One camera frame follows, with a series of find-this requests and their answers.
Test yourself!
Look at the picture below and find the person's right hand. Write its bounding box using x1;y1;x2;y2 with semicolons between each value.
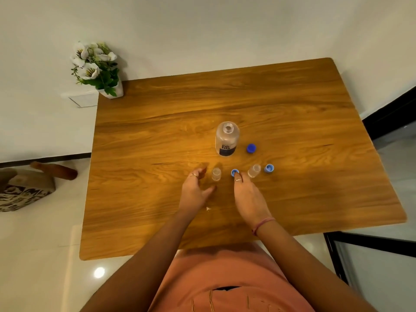
233;171;275;233

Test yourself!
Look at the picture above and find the person's left hand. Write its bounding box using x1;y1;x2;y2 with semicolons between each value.
178;166;218;220

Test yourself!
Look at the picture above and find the large clear solution bottle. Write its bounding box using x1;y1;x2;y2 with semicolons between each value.
214;121;241;157

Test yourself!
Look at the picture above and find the person's right forearm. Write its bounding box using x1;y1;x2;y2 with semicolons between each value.
255;221;379;312

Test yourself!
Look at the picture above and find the person's left forearm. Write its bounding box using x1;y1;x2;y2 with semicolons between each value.
79;212;195;312

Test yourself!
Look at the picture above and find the person's orange shirt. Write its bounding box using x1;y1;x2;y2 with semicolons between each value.
148;242;316;312

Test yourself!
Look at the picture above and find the white flower potted plant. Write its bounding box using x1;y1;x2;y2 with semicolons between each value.
70;41;124;100

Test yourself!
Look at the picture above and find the brown patterned bag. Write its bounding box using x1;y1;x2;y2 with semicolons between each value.
0;161;78;213

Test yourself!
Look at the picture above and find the pink wrist bracelet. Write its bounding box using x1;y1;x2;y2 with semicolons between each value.
251;217;276;237

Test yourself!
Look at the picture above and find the black metal frame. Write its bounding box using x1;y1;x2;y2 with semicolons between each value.
323;231;416;286

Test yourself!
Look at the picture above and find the white wall socket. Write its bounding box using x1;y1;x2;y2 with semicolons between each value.
61;91;99;109

